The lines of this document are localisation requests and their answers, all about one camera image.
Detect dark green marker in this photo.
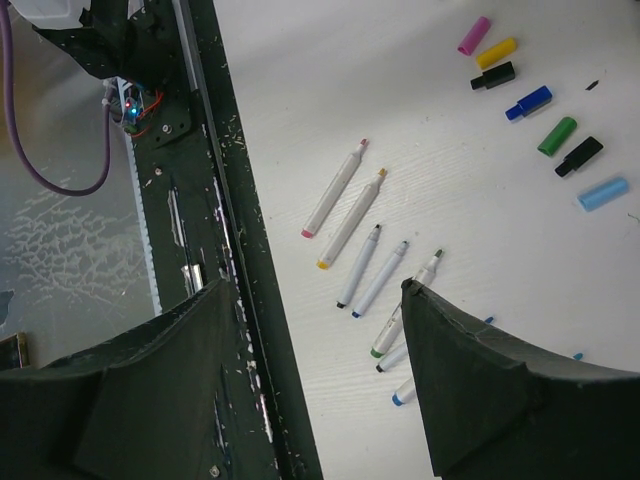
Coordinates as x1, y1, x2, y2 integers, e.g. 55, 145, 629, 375
370, 249, 444, 359

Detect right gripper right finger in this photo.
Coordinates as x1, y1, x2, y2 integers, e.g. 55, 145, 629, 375
402, 279, 639, 479

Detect pink cap pen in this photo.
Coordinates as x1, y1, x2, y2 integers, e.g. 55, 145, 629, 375
301, 138, 369, 239

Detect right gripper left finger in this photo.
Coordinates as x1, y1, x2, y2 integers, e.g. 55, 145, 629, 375
1, 281, 232, 479

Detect pink marker cap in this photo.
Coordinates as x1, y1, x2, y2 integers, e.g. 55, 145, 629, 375
457, 16, 491, 56

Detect light blue cable duct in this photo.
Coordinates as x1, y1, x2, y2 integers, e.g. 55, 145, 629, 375
102, 77, 166, 316

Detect dark green marker cap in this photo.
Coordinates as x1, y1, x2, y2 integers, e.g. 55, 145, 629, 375
537, 116, 578, 157

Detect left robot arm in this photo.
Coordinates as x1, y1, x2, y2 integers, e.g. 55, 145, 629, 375
10, 0, 91, 30

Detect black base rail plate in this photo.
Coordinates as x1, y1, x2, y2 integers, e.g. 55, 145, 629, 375
29, 0, 324, 480

